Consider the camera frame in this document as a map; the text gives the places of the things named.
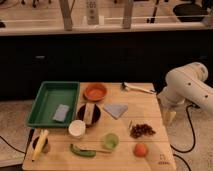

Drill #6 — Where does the dark red grape bunch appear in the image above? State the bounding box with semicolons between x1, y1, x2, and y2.
130;124;155;138

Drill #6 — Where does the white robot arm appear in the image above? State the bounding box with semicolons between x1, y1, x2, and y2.
157;62;213;126

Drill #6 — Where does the red-orange bowl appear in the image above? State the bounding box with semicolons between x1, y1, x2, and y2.
83;83;107;101

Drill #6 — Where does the orange peach fruit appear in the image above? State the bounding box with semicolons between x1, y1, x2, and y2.
133;143;149;157

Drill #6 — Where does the grey-blue folded cloth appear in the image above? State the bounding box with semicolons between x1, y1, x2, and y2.
103;104;128;119

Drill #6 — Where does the green translucent cup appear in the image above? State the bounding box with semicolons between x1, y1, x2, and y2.
102;133;119;150

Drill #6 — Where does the beige wooden block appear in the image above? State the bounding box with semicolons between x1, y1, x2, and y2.
83;103;95;125

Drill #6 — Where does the green pepper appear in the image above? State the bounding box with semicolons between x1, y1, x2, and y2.
70;144;96;157

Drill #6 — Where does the wooden spoon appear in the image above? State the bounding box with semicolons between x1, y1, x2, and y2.
73;145;111;154

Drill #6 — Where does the white cup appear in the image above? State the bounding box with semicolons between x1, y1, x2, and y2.
68;120;86;138

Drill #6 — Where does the blue sponge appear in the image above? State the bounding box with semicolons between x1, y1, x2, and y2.
53;104;69;122

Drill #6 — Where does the green plastic tray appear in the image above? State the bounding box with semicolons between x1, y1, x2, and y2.
27;81;80;128

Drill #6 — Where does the small dark round dish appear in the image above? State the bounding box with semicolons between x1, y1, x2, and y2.
32;137;51;153

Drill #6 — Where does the black power cable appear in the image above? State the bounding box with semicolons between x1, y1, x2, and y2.
169;103;199;171

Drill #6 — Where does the black cable at left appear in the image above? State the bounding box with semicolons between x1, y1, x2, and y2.
0;128;35;158

